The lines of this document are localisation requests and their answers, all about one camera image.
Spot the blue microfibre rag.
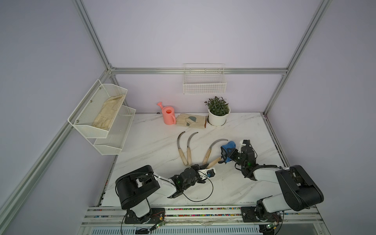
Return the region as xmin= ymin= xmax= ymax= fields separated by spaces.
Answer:
xmin=219 ymin=141 xmax=237 ymax=164

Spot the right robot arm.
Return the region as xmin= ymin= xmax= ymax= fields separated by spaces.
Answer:
xmin=220 ymin=140 xmax=324 ymax=222

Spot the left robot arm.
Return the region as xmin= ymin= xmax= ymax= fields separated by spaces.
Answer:
xmin=115 ymin=164 xmax=216 ymax=223

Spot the potted green plant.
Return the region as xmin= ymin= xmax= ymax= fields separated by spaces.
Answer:
xmin=204 ymin=96 xmax=231 ymax=127

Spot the pink watering can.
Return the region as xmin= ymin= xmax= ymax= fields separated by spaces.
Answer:
xmin=157 ymin=102 xmax=176 ymax=125

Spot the lower white mesh shelf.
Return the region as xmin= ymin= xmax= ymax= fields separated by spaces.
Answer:
xmin=94 ymin=105 xmax=136 ymax=155

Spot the white mesh shelf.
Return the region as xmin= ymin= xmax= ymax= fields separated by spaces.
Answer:
xmin=68 ymin=80 xmax=128 ymax=139
xmin=94 ymin=105 xmax=136 ymax=155

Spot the beige glove in shelf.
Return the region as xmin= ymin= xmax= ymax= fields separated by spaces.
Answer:
xmin=92 ymin=95 xmax=126 ymax=131

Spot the upper white mesh shelf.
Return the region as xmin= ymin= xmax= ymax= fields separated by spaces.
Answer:
xmin=68 ymin=80 xmax=128 ymax=139

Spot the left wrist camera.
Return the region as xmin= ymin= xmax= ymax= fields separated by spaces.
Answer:
xmin=198 ymin=168 xmax=216 ymax=180

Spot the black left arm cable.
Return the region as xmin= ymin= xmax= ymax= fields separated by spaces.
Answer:
xmin=182 ymin=176 xmax=214 ymax=203

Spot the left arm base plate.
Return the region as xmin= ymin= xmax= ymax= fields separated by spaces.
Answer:
xmin=123 ymin=208 xmax=165 ymax=224

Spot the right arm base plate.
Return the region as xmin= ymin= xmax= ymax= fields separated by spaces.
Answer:
xmin=240 ymin=206 xmax=282 ymax=223

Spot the white wire wall basket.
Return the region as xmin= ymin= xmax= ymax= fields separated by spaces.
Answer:
xmin=183 ymin=63 xmax=227 ymax=95

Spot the aluminium front rail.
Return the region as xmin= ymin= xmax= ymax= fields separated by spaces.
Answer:
xmin=79 ymin=205 xmax=324 ymax=227

